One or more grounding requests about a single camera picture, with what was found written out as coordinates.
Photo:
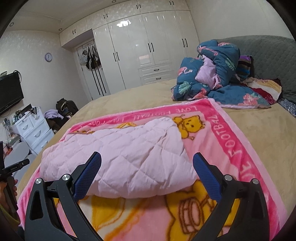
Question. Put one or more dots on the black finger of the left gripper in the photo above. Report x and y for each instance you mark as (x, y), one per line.
(8, 171)

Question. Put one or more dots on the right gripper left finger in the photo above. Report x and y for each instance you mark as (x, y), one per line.
(42, 219)

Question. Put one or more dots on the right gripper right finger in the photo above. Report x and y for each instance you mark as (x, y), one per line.
(251, 221)

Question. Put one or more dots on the pink quilted jacket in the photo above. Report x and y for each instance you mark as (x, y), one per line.
(137, 161)

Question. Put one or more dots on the green sleeved left forearm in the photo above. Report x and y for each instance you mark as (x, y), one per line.
(12, 218)

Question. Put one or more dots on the purple clothes pile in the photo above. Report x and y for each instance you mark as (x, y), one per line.
(52, 113)

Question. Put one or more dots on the person's left hand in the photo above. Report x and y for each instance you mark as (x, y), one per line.
(8, 194)

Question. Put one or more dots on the white drawer dresser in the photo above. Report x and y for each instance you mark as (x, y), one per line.
(34, 130)

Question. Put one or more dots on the pink bear fleece blanket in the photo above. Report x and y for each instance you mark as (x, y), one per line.
(205, 128)

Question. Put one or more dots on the black backpack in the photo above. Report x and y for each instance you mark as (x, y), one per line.
(66, 107)

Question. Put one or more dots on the tan bed sheet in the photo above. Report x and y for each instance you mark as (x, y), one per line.
(270, 131)

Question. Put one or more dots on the white room door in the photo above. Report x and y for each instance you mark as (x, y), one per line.
(93, 81)

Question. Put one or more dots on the red cream folded blanket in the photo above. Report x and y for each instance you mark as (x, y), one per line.
(269, 89)

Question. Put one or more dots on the hanging black bags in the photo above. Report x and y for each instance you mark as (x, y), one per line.
(90, 58)

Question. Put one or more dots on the blue flamingo floral quilt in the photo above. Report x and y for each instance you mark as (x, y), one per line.
(219, 72)

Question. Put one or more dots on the grey quilted headboard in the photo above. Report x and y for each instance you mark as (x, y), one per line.
(274, 58)

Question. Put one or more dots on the white glossy wardrobe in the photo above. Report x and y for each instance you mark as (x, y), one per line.
(138, 42)

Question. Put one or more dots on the black wall television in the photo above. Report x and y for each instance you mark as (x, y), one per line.
(10, 91)

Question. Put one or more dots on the round wall clock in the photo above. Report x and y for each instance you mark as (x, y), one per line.
(48, 57)

